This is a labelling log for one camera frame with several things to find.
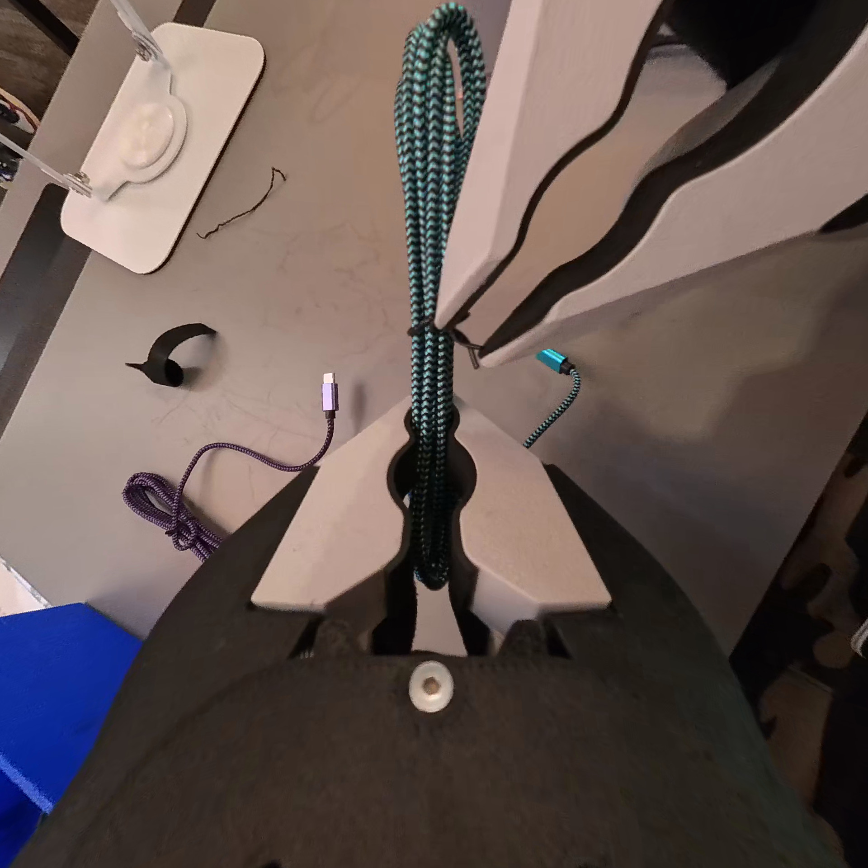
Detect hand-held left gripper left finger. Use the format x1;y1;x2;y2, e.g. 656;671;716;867
250;399;412;633

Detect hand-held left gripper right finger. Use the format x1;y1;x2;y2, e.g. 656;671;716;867
456;399;613;630

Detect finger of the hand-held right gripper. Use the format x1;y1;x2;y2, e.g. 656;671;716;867
433;0;670;335
476;0;868;370

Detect purple braided usb cable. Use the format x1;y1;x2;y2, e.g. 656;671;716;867
122;369;341;561

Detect teal braided usb cable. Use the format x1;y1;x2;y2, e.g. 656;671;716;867
393;2;584;592

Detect black twist tie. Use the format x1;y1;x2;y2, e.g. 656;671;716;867
406;323;486;372

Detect person's camouflage trousers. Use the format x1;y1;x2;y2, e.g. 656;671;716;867
729;434;868;821

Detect white printed paper sheet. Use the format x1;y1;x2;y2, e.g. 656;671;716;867
0;555;53;613

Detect plain blue plastic bin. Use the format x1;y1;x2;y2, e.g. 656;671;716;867
0;602;145;868

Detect black thread scrap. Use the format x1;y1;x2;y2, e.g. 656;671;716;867
195;166;288;241

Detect white stand with clear arms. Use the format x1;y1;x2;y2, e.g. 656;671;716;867
0;0;267;277

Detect black velcro strap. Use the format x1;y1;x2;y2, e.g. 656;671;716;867
124;323;219;390

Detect dark table cable hatch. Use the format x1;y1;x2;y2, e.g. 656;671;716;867
0;184;94;415

